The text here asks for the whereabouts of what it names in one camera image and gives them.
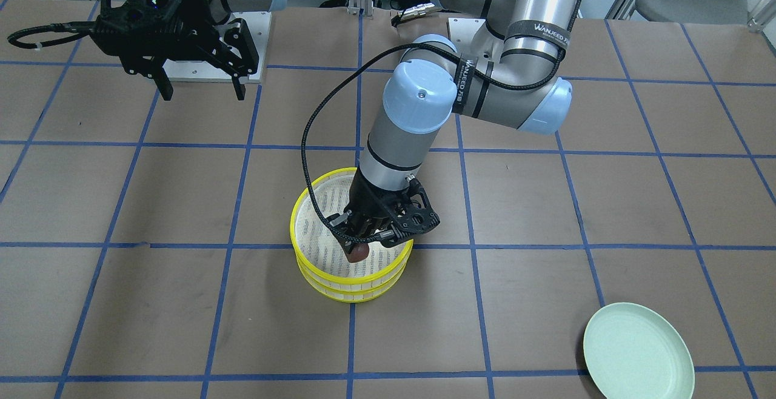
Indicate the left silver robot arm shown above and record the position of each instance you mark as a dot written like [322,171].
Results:
[507,76]

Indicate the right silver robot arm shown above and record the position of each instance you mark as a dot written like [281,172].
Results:
[145,34]

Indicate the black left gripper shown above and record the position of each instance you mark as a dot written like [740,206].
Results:
[368,200]

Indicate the dark brown bun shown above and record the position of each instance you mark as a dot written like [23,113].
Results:
[357,252]

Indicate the light green round plate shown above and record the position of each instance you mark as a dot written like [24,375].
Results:
[632,352]

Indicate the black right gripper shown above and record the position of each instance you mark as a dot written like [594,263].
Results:
[195,16]

